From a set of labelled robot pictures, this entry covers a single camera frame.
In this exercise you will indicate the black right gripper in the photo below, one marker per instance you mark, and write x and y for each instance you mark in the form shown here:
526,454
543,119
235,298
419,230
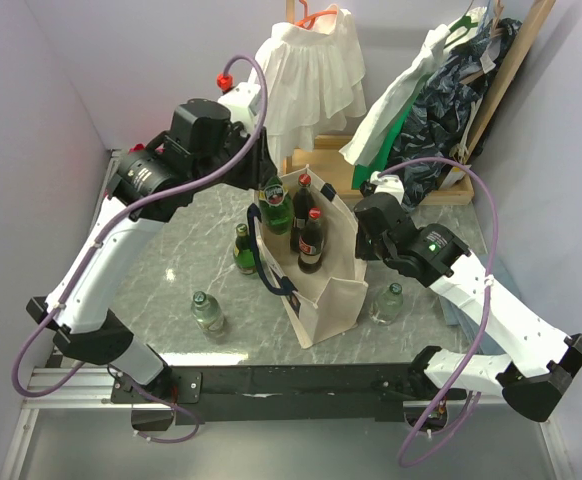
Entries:
362,250

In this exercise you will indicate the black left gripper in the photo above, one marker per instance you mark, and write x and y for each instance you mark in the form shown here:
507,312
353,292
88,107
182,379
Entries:
260,166

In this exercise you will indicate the beige canvas tote bag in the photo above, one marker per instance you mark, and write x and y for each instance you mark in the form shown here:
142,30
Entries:
322,285

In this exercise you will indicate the small cola bottle red cap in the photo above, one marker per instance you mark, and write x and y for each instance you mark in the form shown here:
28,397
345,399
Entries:
311,242

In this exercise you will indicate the clear glass bottle green cap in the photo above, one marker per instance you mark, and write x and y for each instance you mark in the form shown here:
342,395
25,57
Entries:
387,304
207,313

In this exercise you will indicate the large cola bottle red cap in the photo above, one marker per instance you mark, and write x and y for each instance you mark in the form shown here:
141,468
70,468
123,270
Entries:
303,202

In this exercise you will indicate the green glass bottle labelled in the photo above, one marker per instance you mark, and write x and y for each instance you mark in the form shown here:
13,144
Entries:
276,206

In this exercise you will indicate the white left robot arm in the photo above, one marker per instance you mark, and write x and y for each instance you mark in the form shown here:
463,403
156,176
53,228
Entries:
141,198

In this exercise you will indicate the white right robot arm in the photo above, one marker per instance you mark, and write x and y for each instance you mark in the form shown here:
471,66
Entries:
538,362

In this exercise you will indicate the green garment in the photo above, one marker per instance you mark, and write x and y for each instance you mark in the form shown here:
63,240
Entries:
362,173

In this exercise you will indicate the folded pink shirt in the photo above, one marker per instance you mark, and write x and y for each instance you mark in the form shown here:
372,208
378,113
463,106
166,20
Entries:
137,147

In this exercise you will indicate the white shirt on hanger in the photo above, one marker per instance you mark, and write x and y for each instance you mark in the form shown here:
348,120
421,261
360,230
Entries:
372,131

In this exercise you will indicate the dark blue patterned garment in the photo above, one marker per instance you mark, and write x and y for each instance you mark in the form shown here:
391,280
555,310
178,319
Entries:
444,108

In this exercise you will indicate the white ruffled dress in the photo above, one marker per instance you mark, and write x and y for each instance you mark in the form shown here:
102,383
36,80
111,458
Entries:
314,81

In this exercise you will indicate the folded light blue cloth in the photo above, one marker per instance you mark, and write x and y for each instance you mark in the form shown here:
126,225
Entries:
455,317

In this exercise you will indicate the green glass bottle gold cap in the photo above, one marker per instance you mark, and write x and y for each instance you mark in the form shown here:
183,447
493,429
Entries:
243,255

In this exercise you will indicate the orange clothes hanger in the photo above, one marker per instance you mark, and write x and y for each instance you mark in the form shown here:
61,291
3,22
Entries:
308,20

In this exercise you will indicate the green clothes hanger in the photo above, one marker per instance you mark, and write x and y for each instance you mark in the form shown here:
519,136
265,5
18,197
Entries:
460,29

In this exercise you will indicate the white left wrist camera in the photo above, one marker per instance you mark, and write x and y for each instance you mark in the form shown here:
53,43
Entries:
244,101

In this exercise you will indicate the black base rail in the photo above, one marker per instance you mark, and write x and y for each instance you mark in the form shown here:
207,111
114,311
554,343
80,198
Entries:
206,394

